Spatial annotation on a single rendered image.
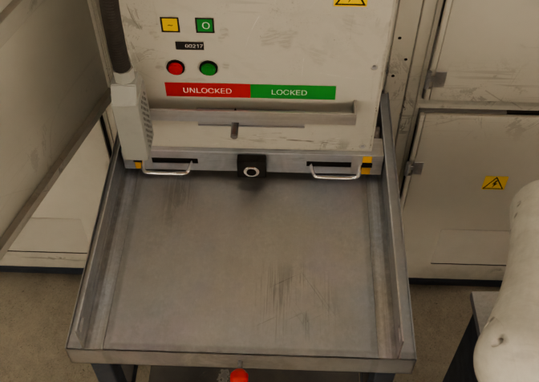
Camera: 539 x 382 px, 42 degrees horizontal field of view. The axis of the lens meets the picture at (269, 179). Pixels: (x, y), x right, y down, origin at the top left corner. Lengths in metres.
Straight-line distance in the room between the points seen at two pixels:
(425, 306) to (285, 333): 1.11
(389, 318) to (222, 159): 0.47
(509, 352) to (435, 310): 1.43
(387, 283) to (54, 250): 1.26
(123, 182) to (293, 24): 0.53
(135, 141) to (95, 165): 0.64
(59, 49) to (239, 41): 0.43
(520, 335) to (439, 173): 1.03
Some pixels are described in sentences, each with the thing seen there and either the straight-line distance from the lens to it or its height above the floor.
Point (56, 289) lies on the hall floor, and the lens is 2.42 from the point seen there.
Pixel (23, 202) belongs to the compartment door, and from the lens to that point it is 1.53.
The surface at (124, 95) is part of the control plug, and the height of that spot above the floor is 1.16.
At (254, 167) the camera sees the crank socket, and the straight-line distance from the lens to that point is 1.42.
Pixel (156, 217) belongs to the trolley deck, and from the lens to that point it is 1.44.
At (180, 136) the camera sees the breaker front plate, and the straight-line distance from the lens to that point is 1.43.
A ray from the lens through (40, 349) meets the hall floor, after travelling 2.33.
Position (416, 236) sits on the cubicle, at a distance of 2.12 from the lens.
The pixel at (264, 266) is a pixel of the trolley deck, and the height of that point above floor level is 0.85.
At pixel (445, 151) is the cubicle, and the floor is 0.67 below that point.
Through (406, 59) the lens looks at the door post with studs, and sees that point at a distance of 1.63.
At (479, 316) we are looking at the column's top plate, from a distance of 1.47.
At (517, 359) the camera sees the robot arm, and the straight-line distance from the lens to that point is 0.91.
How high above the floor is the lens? 1.99
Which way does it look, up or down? 50 degrees down
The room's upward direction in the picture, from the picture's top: straight up
